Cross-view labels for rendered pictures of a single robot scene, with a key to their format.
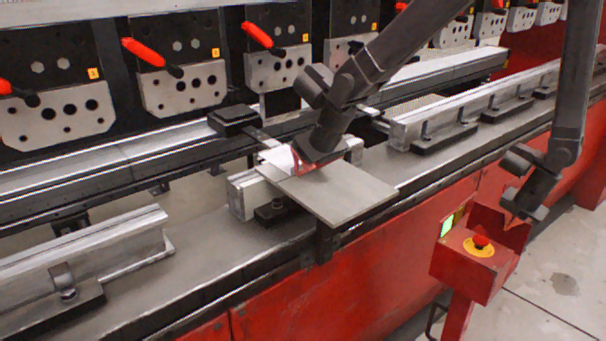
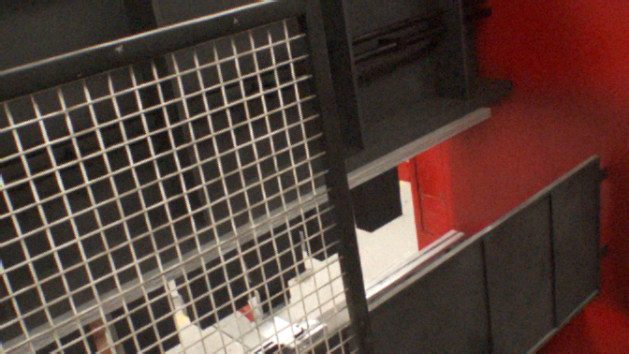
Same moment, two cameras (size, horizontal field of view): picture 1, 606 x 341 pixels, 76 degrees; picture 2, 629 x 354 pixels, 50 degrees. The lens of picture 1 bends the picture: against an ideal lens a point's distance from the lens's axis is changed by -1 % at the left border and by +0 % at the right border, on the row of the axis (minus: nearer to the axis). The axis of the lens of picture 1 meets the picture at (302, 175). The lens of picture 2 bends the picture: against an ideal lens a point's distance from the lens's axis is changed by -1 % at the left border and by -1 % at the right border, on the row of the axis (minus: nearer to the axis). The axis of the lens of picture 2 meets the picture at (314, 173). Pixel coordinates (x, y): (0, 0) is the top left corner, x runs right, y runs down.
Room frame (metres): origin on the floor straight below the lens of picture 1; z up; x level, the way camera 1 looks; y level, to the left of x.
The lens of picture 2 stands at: (2.46, 0.23, 2.08)
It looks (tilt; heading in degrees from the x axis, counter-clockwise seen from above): 21 degrees down; 180
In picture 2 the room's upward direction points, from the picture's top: 10 degrees counter-clockwise
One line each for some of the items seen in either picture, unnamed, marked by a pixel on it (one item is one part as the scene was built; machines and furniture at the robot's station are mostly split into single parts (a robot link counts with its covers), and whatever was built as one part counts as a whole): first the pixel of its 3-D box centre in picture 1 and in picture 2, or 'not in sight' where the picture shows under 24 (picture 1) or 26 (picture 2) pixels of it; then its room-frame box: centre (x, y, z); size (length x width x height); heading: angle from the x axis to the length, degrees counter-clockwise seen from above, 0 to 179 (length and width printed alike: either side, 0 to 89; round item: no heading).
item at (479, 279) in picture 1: (480, 245); not in sight; (0.79, -0.46, 0.75); 0.20 x 0.16 x 0.18; 134
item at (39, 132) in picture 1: (44, 80); (373, 196); (0.57, 0.38, 1.26); 0.15 x 0.09 x 0.17; 128
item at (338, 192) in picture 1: (323, 180); (251, 319); (0.71, -0.04, 1.00); 0.26 x 0.18 x 0.01; 38
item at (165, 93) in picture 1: (174, 59); (325, 222); (0.69, 0.22, 1.26); 0.15 x 0.09 x 0.17; 128
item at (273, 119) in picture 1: (280, 102); (273, 297); (0.83, 0.05, 1.13); 0.10 x 0.02 x 0.10; 128
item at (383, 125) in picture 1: (348, 118); not in sight; (1.50, -0.19, 0.81); 0.64 x 0.08 x 0.14; 38
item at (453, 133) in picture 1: (445, 136); not in sight; (1.16, -0.46, 0.89); 0.30 x 0.05 x 0.03; 128
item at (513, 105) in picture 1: (508, 108); not in sight; (1.41, -0.78, 0.89); 0.30 x 0.05 x 0.03; 128
